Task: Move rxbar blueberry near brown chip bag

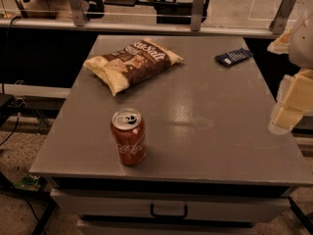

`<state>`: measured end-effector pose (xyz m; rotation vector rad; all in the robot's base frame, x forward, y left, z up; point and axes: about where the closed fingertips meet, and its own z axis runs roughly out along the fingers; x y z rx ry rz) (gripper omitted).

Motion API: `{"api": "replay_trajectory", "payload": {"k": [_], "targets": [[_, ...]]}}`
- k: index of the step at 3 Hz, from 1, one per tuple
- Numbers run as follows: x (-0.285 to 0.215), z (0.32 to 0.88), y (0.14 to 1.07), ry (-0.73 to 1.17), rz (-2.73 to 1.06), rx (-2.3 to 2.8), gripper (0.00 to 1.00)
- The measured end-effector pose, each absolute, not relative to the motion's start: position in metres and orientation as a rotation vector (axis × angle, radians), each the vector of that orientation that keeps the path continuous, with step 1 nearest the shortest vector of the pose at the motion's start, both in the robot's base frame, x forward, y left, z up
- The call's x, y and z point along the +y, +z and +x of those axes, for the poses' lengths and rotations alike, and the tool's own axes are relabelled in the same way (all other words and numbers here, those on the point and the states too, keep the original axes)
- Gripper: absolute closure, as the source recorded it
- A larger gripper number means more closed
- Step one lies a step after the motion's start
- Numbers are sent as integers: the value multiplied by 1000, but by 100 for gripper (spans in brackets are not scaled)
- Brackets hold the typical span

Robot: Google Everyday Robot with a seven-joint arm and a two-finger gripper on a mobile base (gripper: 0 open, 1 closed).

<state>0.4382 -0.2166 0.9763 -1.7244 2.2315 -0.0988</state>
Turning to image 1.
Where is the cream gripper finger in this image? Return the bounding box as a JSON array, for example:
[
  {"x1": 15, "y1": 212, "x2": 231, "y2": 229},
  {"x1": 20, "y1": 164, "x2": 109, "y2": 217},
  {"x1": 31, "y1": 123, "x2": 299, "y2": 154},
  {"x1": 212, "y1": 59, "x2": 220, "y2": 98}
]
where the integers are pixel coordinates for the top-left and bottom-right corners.
[
  {"x1": 268, "y1": 69, "x2": 313, "y2": 135},
  {"x1": 267, "y1": 29, "x2": 291, "y2": 55}
]

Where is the blue rxbar blueberry bar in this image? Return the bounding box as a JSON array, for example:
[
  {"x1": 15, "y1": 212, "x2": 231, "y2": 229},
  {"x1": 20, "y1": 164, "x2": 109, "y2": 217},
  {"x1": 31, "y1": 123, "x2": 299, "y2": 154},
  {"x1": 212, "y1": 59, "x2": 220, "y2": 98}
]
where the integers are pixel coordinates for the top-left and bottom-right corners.
[{"x1": 215, "y1": 48, "x2": 253, "y2": 68}]

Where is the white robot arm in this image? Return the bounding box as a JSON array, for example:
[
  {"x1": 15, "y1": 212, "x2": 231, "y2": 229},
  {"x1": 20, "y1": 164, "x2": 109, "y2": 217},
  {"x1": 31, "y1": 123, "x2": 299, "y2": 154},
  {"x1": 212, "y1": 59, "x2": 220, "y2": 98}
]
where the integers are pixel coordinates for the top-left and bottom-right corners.
[{"x1": 267, "y1": 11, "x2": 313, "y2": 135}]

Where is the brown sea salt chip bag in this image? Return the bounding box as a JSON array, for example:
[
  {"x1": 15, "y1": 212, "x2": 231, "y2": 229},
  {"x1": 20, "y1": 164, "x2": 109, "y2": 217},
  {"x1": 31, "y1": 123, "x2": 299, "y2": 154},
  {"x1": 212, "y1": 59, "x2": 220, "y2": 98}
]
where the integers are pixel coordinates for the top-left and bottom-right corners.
[{"x1": 84, "y1": 38, "x2": 183, "y2": 96}]

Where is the grey drawer cabinet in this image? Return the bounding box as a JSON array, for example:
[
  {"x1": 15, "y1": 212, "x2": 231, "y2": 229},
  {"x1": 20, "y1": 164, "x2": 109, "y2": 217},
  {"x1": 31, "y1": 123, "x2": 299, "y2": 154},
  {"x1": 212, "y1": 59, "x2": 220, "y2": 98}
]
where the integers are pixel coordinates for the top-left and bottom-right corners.
[{"x1": 31, "y1": 36, "x2": 313, "y2": 235}]

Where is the red coca-cola can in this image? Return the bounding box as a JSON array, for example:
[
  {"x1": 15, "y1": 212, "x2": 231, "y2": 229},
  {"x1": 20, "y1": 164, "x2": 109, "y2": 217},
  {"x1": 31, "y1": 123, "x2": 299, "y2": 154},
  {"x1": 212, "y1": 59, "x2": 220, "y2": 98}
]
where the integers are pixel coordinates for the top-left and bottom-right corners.
[{"x1": 111, "y1": 108, "x2": 146, "y2": 166}]

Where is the metal railing with posts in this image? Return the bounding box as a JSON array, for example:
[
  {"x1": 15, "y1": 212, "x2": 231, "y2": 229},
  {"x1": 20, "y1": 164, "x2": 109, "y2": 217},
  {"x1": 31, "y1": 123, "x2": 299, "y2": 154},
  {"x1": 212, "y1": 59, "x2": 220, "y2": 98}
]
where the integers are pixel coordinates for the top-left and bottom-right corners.
[{"x1": 1, "y1": 0, "x2": 298, "y2": 38}]

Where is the green packet on floor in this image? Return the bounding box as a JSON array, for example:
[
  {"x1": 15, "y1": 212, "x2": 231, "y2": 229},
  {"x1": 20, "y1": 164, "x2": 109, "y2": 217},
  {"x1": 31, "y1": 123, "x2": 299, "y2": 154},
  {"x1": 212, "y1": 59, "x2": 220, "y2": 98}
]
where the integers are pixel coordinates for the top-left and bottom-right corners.
[{"x1": 14, "y1": 174, "x2": 41, "y2": 192}]

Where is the black drawer handle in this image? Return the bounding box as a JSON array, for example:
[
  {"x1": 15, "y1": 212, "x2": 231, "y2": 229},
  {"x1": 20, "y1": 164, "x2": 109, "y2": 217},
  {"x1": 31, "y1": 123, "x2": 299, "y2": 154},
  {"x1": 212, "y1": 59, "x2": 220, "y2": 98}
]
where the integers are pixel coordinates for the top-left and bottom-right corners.
[{"x1": 150, "y1": 204, "x2": 189, "y2": 219}]

